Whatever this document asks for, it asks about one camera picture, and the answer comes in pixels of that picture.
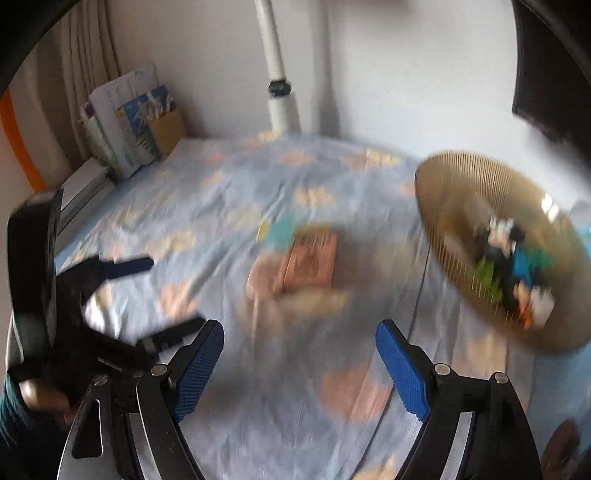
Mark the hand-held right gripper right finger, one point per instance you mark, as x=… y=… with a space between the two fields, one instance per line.
x=401 y=369

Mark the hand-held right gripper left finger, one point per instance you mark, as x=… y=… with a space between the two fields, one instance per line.
x=198 y=369

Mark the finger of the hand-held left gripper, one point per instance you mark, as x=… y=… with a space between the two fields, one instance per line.
x=131 y=267
x=180 y=330

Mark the green translucent figure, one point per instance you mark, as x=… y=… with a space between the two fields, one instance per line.
x=489 y=272

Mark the light blue translucent figure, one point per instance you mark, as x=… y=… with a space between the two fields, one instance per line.
x=284 y=233

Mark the pink cartoon print box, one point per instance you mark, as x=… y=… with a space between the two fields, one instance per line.
x=311 y=258

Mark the white charger cube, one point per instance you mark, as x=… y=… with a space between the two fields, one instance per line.
x=542 y=307

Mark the blue lighter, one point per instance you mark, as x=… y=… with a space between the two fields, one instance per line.
x=526 y=265

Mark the black and white figure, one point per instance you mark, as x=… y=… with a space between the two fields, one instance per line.
x=501 y=235

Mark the amber ribbed glass bowl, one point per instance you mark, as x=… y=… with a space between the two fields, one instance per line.
x=452 y=207

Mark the person's left hand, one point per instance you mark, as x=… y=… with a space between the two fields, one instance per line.
x=44 y=397

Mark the stack of flat books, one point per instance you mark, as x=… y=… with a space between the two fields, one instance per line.
x=85 y=189

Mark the blue printed cloth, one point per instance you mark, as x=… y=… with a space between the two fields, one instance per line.
x=295 y=415

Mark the cardboard pen holder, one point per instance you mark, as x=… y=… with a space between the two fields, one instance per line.
x=168 y=134

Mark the row of standing books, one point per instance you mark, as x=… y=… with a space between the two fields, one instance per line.
x=117 y=129

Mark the bunch of pens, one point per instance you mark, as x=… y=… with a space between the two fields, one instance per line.
x=159 y=104

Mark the round orange object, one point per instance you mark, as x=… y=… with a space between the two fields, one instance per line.
x=561 y=450

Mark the beige curtain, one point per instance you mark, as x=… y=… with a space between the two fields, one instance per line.
x=90 y=69

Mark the white lamp pole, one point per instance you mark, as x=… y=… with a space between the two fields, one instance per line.
x=281 y=92

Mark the black monitor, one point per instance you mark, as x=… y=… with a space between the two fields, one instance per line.
x=554 y=69

